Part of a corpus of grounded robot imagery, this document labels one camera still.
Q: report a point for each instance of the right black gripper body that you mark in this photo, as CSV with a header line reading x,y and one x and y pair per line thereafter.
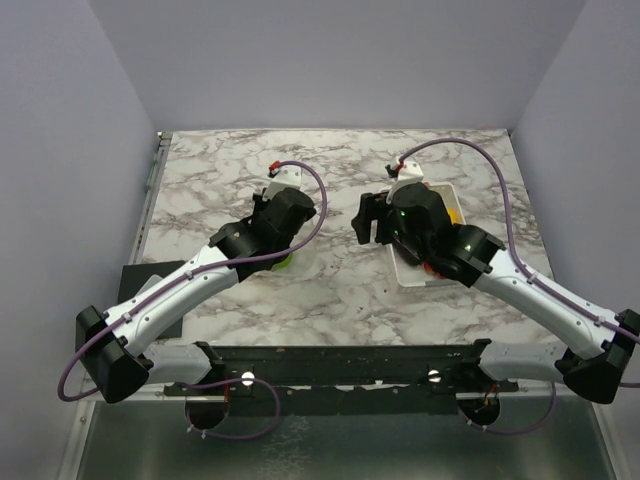
x,y
387,229

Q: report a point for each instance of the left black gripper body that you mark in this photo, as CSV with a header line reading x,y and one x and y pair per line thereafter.
x,y
260,207

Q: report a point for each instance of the green lime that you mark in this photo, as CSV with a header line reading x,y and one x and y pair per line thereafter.
x,y
286,261

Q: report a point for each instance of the red cherry tomatoes bunch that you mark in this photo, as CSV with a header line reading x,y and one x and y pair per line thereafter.
x,y
431,271

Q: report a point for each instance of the clear zip top bag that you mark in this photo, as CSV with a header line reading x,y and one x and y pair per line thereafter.
x,y
304,257

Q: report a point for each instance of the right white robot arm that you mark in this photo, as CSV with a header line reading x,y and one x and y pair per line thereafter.
x,y
594,344

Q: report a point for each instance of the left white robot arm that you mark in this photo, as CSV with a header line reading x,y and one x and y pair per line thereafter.
x,y
113,346

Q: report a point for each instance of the yellow bell pepper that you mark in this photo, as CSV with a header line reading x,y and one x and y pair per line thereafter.
x,y
453,215

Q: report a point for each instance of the white plastic basket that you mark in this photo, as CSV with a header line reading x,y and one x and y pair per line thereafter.
x,y
409,276

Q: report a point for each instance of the metal table edge strip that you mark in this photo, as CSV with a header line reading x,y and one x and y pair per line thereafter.
x,y
158,161

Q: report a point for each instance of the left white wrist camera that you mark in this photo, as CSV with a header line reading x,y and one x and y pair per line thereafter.
x,y
282,177

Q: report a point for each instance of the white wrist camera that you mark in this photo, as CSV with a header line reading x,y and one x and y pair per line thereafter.
x,y
282,177
404,172

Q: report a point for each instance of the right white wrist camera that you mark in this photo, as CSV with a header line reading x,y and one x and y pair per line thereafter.
x,y
404,172

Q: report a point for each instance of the black mounting rail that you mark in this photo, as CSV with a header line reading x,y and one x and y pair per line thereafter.
x,y
367,380

